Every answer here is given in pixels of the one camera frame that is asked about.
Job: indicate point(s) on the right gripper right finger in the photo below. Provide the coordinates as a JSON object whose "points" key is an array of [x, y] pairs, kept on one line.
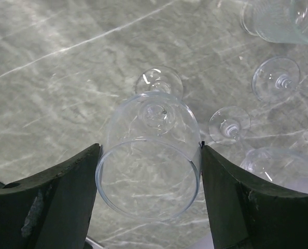
{"points": [[245, 211]]}

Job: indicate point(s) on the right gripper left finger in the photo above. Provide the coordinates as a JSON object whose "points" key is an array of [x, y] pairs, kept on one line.
{"points": [[53, 208]]}

